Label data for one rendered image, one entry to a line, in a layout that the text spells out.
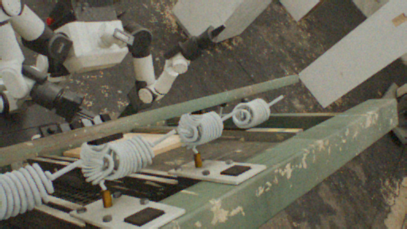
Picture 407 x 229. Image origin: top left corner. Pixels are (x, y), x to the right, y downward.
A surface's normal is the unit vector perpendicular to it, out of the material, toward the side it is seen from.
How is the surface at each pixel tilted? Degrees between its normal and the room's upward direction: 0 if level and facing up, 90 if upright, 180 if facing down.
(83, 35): 23
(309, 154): 31
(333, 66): 90
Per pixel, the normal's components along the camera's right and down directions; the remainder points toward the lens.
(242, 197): 0.73, -0.01
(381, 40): -0.58, 0.34
